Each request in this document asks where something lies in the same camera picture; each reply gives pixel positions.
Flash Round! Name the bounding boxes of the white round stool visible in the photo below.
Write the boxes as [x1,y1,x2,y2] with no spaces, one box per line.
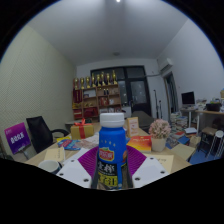
[213,129,224,159]

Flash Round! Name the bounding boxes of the black mug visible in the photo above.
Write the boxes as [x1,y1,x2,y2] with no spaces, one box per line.
[37,159,63,175]

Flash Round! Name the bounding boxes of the yellow gift box red ribbon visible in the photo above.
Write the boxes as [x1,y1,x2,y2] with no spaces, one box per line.
[70,118,95,140]

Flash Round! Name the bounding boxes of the pink flowers in white pot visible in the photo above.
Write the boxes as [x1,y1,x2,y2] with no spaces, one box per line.
[148,118,172,153]

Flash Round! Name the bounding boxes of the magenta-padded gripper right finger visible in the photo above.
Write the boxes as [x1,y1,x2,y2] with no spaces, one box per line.
[124,144,170,189]

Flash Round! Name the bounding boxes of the blue white-capped drink bottle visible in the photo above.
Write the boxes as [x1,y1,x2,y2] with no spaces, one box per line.
[96,112,129,191]

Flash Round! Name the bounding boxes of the black office chair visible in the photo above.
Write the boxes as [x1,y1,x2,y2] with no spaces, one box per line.
[25,115,70,154]

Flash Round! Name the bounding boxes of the blue printed book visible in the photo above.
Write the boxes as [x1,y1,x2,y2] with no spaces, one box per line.
[57,138,83,151]

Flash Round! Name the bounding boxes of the cluttered side desk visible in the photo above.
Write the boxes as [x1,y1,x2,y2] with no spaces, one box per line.
[179,88,224,134]

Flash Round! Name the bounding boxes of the purple sign board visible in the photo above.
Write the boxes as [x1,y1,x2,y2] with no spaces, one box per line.
[3,122,32,155]

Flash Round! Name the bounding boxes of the beige kraft notebook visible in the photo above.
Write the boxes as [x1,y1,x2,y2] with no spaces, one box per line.
[44,146,67,164]
[146,153,175,174]

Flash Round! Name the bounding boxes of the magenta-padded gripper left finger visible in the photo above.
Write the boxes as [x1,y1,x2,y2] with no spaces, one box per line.
[55,145,100,189]

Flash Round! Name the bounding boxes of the dark glass door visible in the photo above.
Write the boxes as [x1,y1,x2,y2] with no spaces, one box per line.
[90,65,153,116]

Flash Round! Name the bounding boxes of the orange yellow book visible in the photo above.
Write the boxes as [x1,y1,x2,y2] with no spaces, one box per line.
[126,134,153,153]

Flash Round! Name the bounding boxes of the standing orange card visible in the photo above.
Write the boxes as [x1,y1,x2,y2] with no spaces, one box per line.
[125,116,140,138]

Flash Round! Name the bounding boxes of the stack of books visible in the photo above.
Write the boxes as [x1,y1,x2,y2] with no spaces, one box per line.
[169,112,189,134]

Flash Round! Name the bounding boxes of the wooden shelf unit with trophies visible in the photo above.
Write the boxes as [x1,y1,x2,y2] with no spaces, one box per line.
[72,69,123,121]

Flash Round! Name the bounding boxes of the black computer monitor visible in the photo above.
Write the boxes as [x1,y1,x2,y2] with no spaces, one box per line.
[180,91,196,107]

